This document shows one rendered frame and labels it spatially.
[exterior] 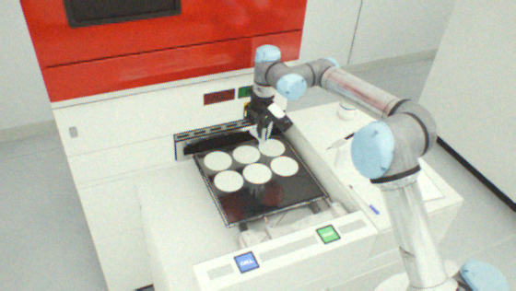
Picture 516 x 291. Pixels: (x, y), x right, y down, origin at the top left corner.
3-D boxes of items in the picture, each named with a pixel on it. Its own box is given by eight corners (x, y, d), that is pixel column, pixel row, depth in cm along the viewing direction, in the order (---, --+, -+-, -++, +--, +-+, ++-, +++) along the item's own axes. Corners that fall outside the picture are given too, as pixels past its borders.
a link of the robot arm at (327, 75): (464, 112, 98) (326, 46, 132) (434, 124, 93) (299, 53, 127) (451, 153, 104) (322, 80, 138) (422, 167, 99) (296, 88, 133)
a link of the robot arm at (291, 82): (319, 73, 121) (297, 56, 128) (287, 82, 116) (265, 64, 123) (314, 96, 126) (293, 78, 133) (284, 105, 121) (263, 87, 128)
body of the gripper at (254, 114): (255, 110, 149) (258, 81, 141) (275, 121, 145) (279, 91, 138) (242, 121, 144) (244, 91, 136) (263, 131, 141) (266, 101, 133)
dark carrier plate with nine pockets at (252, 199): (195, 155, 156) (195, 153, 156) (278, 134, 168) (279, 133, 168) (229, 223, 133) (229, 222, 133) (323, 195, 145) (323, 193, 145)
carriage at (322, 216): (238, 244, 133) (238, 238, 131) (335, 212, 146) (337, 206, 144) (247, 264, 128) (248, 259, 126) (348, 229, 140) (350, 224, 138)
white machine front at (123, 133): (76, 185, 151) (47, 91, 125) (279, 136, 179) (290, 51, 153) (76, 191, 149) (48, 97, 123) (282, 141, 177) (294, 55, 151)
